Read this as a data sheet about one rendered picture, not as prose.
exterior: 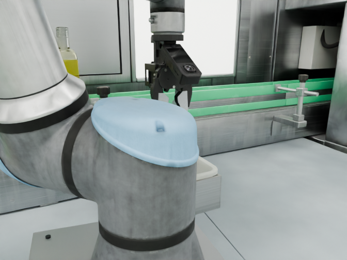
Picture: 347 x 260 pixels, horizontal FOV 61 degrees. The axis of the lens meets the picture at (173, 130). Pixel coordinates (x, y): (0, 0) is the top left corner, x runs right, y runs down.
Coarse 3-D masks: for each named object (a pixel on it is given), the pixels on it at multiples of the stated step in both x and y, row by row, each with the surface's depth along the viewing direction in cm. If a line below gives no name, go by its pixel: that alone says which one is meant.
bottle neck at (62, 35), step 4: (56, 28) 71; (60, 28) 71; (64, 28) 71; (56, 32) 72; (60, 32) 71; (64, 32) 71; (60, 36) 71; (64, 36) 71; (68, 36) 72; (60, 40) 71; (64, 40) 72; (68, 40) 73; (60, 44) 72; (64, 44) 72; (68, 44) 73
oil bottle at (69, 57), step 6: (60, 48) 72; (66, 48) 72; (66, 54) 72; (72, 54) 72; (66, 60) 72; (72, 60) 72; (66, 66) 72; (72, 66) 73; (72, 72) 73; (78, 72) 74
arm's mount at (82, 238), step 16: (96, 224) 51; (32, 240) 46; (48, 240) 46; (64, 240) 46; (80, 240) 46; (96, 240) 46; (208, 240) 46; (32, 256) 42; (48, 256) 42; (64, 256) 42; (80, 256) 42; (208, 256) 43
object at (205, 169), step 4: (200, 160) 68; (204, 160) 68; (200, 164) 69; (204, 164) 67; (208, 164) 66; (212, 164) 66; (200, 168) 69; (204, 168) 67; (208, 168) 66; (212, 168) 64; (216, 168) 64; (200, 172) 69; (204, 172) 62; (208, 172) 61; (212, 172) 62; (216, 172) 63; (196, 176) 60; (200, 176) 60; (204, 176) 61; (208, 176) 61; (196, 180) 61
